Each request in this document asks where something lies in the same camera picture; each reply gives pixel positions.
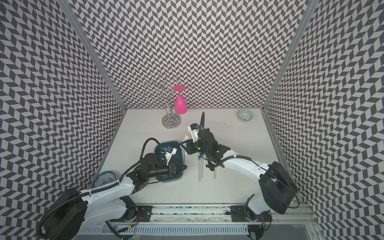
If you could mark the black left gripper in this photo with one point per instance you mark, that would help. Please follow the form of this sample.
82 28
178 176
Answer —
172 170

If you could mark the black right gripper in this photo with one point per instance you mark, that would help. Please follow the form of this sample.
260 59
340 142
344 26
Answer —
189 145

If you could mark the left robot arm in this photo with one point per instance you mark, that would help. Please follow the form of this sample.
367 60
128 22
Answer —
78 210

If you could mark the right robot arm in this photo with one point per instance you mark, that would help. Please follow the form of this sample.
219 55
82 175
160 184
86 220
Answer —
278 189

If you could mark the teal plastic water tub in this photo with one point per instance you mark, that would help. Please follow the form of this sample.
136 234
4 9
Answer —
174 155

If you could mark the chrome glass rack stand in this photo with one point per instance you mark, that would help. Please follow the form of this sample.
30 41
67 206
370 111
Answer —
160 89

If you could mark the pink plastic wine glass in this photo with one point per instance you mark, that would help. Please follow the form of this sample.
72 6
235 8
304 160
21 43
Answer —
180 102

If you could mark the patterned ceramic bowl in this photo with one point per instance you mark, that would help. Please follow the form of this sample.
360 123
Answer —
245 115

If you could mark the blue patterned plate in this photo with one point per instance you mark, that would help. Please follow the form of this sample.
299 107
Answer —
104 178

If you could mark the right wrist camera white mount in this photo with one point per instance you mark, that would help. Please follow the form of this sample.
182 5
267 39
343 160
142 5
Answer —
194 131

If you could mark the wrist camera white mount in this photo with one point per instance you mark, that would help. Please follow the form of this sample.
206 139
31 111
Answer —
194 131
169 152

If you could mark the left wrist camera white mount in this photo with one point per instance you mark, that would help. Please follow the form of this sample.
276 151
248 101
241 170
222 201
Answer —
169 152

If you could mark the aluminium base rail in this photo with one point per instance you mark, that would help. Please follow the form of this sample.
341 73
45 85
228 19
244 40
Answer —
219 214

